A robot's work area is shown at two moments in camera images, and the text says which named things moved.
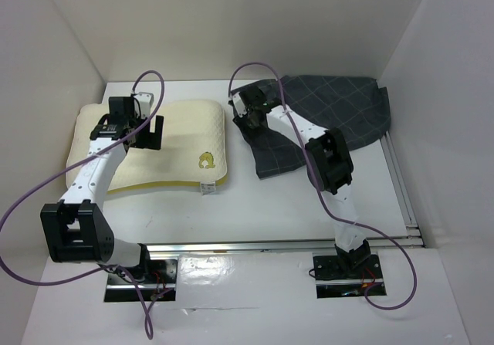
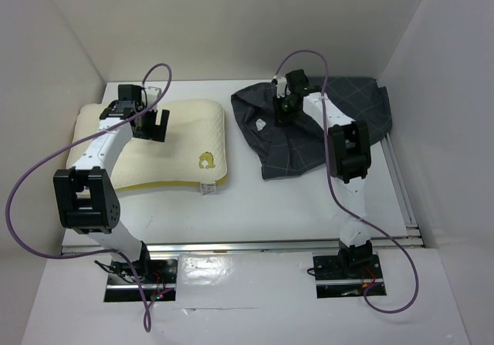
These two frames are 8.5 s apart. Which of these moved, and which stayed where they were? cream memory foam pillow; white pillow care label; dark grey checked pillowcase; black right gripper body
Moved: black right gripper body
Stayed: white pillow care label; dark grey checked pillowcase; cream memory foam pillow
